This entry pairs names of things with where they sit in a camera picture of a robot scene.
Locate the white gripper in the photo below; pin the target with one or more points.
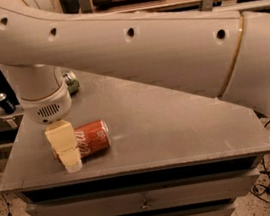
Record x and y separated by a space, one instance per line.
48 110

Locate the red coke can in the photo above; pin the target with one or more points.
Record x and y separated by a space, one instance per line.
92 137

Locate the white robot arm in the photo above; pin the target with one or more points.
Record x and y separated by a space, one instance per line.
213 54

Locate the green soda can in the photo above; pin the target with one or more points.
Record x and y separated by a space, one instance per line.
71 81

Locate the black soda can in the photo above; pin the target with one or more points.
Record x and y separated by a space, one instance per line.
6 104

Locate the upper drawer with knob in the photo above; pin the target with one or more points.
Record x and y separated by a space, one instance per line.
221 187

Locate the grey drawer cabinet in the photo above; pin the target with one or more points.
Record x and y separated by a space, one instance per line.
158 138

